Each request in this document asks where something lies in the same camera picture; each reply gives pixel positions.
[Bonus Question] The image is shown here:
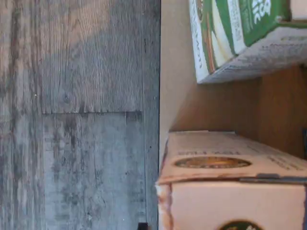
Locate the blue and white oatmeal box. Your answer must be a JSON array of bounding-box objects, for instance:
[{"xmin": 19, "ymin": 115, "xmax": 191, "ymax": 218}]
[{"xmin": 155, "ymin": 130, "xmax": 307, "ymax": 230}]

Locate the particle board shelf panel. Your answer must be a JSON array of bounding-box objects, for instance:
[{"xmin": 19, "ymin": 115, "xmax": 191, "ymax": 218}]
[{"xmin": 159, "ymin": 0, "xmax": 307, "ymax": 160}]

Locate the green and white oatmeal box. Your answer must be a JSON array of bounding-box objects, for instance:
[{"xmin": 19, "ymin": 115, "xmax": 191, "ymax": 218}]
[{"xmin": 188, "ymin": 0, "xmax": 307, "ymax": 84}]

